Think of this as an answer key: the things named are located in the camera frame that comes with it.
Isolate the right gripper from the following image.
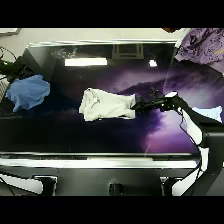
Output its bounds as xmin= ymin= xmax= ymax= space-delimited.
xmin=130 ymin=97 xmax=168 ymax=113

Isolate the white garment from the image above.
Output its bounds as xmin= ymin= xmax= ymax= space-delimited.
xmin=78 ymin=87 xmax=137 ymax=122

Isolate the light blue garment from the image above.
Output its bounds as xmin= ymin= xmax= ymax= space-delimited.
xmin=191 ymin=105 xmax=224 ymax=124

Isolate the purple printed garment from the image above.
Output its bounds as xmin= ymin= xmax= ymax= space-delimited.
xmin=173 ymin=28 xmax=224 ymax=73

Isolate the black cable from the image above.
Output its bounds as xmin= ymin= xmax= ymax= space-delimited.
xmin=177 ymin=105 xmax=205 ymax=148

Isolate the silver frame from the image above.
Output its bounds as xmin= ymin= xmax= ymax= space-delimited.
xmin=0 ymin=151 xmax=224 ymax=197

